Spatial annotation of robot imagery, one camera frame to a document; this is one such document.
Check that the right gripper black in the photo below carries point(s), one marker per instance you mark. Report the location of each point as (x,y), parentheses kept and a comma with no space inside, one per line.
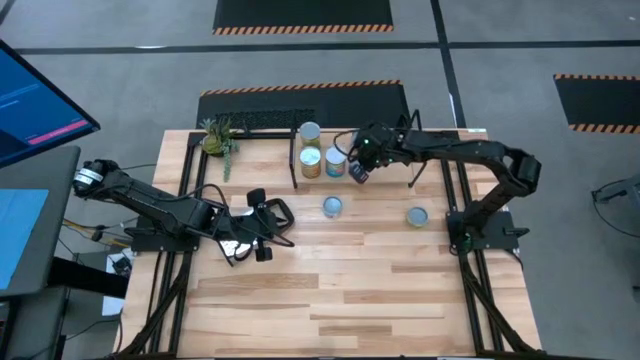
(377,147)

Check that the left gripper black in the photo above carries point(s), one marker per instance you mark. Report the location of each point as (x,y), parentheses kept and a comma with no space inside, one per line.
(245,227)

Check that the tall blue tomato can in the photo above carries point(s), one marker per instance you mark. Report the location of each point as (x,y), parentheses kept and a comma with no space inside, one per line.
(335,167)

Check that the short red white can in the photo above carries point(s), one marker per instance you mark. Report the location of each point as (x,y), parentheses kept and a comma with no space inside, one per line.
(332,206)

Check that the tall green yellow can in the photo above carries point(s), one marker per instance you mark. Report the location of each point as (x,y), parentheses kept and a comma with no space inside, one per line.
(310,132)

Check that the tall orange green-beans can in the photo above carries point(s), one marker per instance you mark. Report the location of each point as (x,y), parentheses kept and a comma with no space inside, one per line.
(310,167)

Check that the short green yellow can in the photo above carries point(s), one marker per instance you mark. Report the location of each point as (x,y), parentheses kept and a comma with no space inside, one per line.
(417,217)

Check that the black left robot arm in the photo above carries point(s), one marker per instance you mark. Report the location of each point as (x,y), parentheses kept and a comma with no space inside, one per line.
(150,205)

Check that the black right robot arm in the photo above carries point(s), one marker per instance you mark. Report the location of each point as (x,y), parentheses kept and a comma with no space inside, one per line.
(450,147)

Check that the black mat orange-striped edge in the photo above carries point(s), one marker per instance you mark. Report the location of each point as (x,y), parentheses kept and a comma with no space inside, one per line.
(350,102)
(600,100)
(300,12)

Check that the small potted succulent plant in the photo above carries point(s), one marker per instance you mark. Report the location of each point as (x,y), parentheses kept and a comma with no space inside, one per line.
(216,142)

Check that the black power adapter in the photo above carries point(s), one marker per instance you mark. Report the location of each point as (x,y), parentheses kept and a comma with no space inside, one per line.
(121,265)

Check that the black stand base bar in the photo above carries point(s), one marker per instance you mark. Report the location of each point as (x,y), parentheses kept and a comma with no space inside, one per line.
(85,277)

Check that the grey desk top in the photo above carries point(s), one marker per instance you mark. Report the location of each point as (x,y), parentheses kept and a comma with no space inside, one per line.
(62,225)

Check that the large blue-lit monitor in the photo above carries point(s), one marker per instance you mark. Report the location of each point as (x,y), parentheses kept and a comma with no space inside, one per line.
(35,110)

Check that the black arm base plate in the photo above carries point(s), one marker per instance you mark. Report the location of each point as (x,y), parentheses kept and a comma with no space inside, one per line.
(500,235)
(165,245)

